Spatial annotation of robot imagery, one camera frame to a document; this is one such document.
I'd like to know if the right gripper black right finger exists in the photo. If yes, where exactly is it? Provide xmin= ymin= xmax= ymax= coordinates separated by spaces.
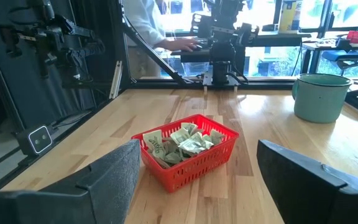
xmin=256 ymin=139 xmax=358 ymax=224

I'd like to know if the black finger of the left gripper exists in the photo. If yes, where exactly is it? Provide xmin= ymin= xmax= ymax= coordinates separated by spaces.
xmin=239 ymin=22 xmax=260 ymax=44
xmin=192 ymin=13 xmax=211 ymax=38

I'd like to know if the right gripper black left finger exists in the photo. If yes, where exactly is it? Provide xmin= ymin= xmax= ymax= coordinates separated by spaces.
xmin=0 ymin=139 xmax=141 ymax=224

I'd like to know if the green white sweetener packet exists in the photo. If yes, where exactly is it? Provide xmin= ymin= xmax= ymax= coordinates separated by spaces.
xmin=180 ymin=122 xmax=198 ymax=135
xmin=170 ymin=128 xmax=190 ymax=146
xmin=178 ymin=138 xmax=214 ymax=155
xmin=197 ymin=132 xmax=213 ymax=144
xmin=163 ymin=151 xmax=183 ymax=166
xmin=209 ymin=128 xmax=227 ymax=146
xmin=142 ymin=129 xmax=165 ymax=160

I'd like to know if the dark grey desk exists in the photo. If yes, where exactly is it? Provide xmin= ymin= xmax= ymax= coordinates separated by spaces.
xmin=170 ymin=30 xmax=312 ymax=65

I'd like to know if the person's hand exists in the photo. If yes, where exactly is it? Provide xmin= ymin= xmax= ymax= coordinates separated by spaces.
xmin=163 ymin=36 xmax=200 ymax=53

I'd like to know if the large room window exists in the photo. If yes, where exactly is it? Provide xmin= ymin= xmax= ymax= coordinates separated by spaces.
xmin=126 ymin=0 xmax=358 ymax=78

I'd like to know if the person in white shirt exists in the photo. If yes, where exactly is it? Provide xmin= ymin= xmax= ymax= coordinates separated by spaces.
xmin=119 ymin=0 xmax=195 ymax=85

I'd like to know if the red plastic slotted basket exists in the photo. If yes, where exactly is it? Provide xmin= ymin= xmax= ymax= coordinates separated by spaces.
xmin=131 ymin=113 xmax=241 ymax=194

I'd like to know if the teal enamel mug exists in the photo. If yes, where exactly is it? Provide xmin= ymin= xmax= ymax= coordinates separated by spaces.
xmin=291 ymin=73 xmax=353 ymax=124

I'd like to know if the blue office chair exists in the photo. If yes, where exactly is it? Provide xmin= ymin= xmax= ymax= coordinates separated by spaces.
xmin=320 ymin=8 xmax=358 ymax=71

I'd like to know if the silver aluminium bar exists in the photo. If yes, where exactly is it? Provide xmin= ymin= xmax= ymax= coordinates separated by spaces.
xmin=108 ymin=60 xmax=124 ymax=100

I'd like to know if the black backdrop panel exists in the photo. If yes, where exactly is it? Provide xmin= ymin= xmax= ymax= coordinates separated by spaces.
xmin=0 ymin=0 xmax=127 ymax=134

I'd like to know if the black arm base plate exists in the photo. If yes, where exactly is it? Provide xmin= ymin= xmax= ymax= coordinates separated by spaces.
xmin=201 ymin=70 xmax=250 ymax=93

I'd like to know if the black table-level camera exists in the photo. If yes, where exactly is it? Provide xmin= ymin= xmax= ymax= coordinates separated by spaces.
xmin=16 ymin=124 xmax=54 ymax=156

